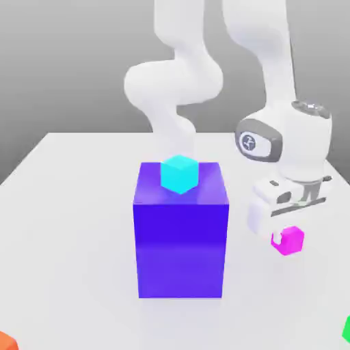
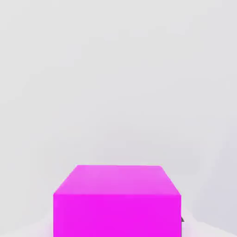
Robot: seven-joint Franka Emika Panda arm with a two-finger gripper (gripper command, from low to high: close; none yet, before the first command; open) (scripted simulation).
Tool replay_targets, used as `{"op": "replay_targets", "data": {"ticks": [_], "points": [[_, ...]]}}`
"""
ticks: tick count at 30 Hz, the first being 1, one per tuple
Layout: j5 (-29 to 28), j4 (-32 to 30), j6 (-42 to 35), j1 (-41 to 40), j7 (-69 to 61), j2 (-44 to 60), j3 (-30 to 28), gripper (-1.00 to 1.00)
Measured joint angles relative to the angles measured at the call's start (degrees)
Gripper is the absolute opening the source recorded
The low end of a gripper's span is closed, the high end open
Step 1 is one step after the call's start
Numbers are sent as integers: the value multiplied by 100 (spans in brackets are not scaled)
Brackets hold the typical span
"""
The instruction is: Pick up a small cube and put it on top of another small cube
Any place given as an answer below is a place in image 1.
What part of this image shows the small magenta cube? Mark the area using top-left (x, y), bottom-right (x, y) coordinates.
top-left (270, 226), bottom-right (305, 257)

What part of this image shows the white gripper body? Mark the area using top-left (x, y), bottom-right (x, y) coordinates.
top-left (247, 197), bottom-right (327, 236)

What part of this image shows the small orange cube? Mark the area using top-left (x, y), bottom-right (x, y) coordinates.
top-left (0, 331), bottom-right (19, 350)

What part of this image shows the small green cube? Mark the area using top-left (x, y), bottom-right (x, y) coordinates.
top-left (341, 315), bottom-right (350, 345)

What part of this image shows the large blue box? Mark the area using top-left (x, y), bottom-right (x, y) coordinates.
top-left (132, 161), bottom-right (230, 299)

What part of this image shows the small cyan cube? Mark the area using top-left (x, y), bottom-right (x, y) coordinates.
top-left (160, 154), bottom-right (200, 196)

